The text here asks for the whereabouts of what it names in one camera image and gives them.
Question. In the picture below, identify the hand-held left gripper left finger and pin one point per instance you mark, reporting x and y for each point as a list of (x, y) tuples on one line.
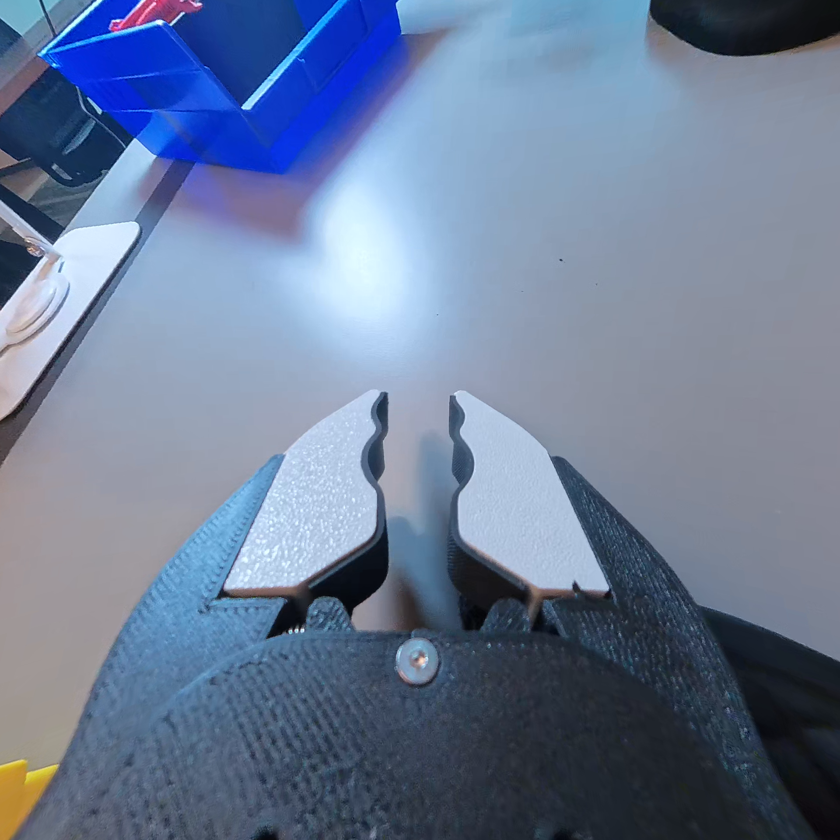
[(308, 512)]

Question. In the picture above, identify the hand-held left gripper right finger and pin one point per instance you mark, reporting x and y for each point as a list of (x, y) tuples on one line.
[(525, 518)]

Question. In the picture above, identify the yellow plastic bin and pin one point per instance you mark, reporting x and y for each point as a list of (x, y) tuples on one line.
[(23, 800)]

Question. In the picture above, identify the blue plastic bin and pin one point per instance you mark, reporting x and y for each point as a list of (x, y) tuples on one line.
[(197, 98)]

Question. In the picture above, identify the white document stand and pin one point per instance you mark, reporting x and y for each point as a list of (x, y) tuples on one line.
[(79, 289)]

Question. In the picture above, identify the dark cloth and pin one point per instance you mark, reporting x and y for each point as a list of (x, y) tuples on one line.
[(787, 709)]

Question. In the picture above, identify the black textured wrist pad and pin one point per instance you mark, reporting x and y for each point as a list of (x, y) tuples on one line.
[(754, 26)]

